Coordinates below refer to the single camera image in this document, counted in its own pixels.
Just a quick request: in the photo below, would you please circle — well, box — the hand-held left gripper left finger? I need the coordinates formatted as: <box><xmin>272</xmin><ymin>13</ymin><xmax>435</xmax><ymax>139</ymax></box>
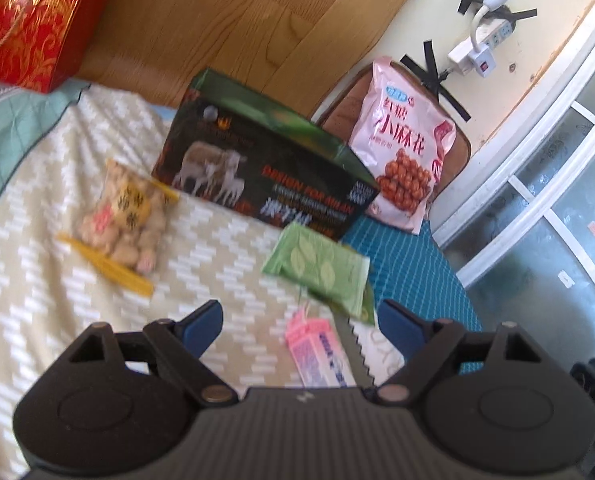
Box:
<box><xmin>68</xmin><ymin>299</ymin><xmax>239</xmax><ymax>407</ymax></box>

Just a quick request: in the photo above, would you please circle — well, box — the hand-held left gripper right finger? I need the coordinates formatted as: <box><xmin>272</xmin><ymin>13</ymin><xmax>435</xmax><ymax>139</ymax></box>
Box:
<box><xmin>375</xmin><ymin>299</ymin><xmax>534</xmax><ymax>405</ymax></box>

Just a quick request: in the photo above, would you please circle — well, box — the small dark green packet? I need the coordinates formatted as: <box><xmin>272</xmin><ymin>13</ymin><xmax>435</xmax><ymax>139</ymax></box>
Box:
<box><xmin>306</xmin><ymin>285</ymin><xmax>377</xmax><ymax>324</ymax></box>

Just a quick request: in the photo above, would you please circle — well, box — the pink candy box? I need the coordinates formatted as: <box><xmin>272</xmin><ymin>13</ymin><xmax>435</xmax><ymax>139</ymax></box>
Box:
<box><xmin>284</xmin><ymin>309</ymin><xmax>359</xmax><ymax>389</ymax></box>

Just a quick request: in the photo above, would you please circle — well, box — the light green leaf packet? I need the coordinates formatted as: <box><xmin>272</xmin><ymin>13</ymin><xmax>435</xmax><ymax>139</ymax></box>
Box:
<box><xmin>262</xmin><ymin>222</ymin><xmax>371</xmax><ymax>319</ymax></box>

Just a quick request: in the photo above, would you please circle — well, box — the yellow edged snack packet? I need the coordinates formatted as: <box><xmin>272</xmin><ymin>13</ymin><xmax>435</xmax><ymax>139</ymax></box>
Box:
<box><xmin>56</xmin><ymin>158</ymin><xmax>181</xmax><ymax>299</ymax></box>

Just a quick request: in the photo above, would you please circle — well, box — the black sheep print box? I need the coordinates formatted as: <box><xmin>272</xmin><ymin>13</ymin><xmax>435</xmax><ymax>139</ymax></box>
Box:
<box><xmin>151</xmin><ymin>67</ymin><xmax>382</xmax><ymax>242</ymax></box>

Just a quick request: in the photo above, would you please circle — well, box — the blue checkered cloth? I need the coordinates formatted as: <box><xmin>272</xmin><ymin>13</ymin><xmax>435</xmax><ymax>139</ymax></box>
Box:
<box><xmin>338</xmin><ymin>214</ymin><xmax>484</xmax><ymax>377</ymax></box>

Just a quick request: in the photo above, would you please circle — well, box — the large pink snack bag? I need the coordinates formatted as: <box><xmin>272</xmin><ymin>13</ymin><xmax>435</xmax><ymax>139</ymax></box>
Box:
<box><xmin>350</xmin><ymin>56</ymin><xmax>457</xmax><ymax>236</ymax></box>

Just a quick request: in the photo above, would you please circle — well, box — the patterned bedsheet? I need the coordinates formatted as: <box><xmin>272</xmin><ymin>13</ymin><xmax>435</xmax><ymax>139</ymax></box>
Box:
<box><xmin>0</xmin><ymin>74</ymin><xmax>408</xmax><ymax>480</ymax></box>

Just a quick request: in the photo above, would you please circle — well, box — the brown seat cushion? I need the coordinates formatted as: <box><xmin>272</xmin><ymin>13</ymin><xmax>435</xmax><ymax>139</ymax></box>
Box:
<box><xmin>316</xmin><ymin>62</ymin><xmax>473</xmax><ymax>198</ymax></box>

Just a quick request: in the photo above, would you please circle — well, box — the white power strip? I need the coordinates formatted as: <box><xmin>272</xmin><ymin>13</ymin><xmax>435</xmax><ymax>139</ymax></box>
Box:
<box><xmin>446</xmin><ymin>16</ymin><xmax>517</xmax><ymax>79</ymax></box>

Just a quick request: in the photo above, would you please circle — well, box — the wooden headboard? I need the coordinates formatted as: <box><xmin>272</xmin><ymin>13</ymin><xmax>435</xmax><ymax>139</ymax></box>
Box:
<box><xmin>72</xmin><ymin>0</ymin><xmax>439</xmax><ymax>122</ymax></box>

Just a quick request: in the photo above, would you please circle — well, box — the red gift box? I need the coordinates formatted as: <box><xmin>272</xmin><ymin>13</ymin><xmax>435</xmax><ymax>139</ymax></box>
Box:
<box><xmin>0</xmin><ymin>0</ymin><xmax>124</xmax><ymax>94</ymax></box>

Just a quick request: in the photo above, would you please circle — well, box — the white window frame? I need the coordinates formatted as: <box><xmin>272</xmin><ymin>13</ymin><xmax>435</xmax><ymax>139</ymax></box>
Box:
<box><xmin>430</xmin><ymin>0</ymin><xmax>595</xmax><ymax>291</ymax></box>

